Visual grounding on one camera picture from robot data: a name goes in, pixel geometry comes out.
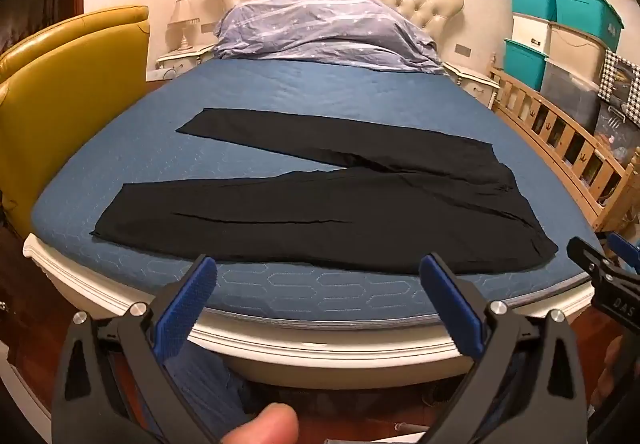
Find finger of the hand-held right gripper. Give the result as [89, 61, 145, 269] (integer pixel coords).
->
[606, 231, 640, 275]
[566, 236, 614, 291]

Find person's blue jeans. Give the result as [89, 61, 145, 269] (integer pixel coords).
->
[150, 349, 266, 425]

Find purple star-print duvet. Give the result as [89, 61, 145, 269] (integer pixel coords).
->
[214, 0, 447, 75]

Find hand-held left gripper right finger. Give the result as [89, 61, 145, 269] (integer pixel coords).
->
[419, 253, 596, 444]

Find yellow leather armchair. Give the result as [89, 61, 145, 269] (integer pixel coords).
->
[0, 5, 151, 240]

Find person's right hand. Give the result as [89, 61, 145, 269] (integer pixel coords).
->
[595, 339, 626, 407]

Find white nightstand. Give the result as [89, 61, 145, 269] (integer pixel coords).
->
[146, 43, 217, 82]
[442, 62, 501, 108]

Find blue quilted mattress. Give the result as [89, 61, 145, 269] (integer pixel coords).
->
[31, 58, 603, 325]

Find person's left hand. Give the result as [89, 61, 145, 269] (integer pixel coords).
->
[221, 403, 300, 444]

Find black pants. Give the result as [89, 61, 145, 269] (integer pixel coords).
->
[90, 107, 559, 275]

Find white bed frame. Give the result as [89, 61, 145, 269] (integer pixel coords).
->
[22, 233, 601, 377]

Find clear storage bin with handle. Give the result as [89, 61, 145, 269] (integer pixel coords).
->
[592, 102, 640, 160]

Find white storage bin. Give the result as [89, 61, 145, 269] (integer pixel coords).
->
[511, 12, 553, 48]

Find white table lamp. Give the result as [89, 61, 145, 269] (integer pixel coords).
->
[166, 0, 199, 51]

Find houndstooth fabric bag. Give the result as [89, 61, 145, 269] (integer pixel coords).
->
[597, 49, 640, 105]

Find beige storage bin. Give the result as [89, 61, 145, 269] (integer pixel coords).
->
[547, 22, 621, 70]

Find large teal storage bin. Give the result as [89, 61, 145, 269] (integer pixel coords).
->
[552, 0, 625, 42]

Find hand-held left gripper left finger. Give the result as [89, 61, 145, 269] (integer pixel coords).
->
[51, 253, 221, 444]

